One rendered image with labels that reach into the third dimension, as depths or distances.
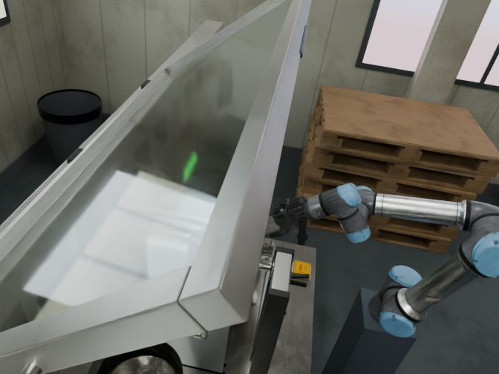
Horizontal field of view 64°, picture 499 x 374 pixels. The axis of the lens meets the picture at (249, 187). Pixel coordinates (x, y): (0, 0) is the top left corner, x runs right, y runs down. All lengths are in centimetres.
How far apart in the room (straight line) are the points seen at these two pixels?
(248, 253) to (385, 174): 285
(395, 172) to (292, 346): 185
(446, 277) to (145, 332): 117
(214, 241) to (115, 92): 408
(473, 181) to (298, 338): 207
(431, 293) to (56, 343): 122
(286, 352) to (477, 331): 193
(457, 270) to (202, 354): 81
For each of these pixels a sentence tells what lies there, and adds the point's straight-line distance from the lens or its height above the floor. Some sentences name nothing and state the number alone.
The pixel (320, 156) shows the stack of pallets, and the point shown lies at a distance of 297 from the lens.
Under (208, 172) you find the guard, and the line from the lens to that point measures 39.
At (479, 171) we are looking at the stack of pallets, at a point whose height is 79.
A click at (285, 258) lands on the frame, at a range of 105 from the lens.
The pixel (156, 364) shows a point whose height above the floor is 145.
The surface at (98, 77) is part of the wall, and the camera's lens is 433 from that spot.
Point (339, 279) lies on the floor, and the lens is 305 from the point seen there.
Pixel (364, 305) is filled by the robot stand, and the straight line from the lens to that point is 174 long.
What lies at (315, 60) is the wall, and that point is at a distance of 375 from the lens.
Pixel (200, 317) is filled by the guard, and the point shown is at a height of 199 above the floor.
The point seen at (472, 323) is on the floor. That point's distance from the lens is 326.
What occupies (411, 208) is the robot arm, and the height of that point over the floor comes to 143.
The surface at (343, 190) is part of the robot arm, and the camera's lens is 124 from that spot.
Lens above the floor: 219
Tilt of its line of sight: 37 degrees down
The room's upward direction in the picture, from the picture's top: 9 degrees clockwise
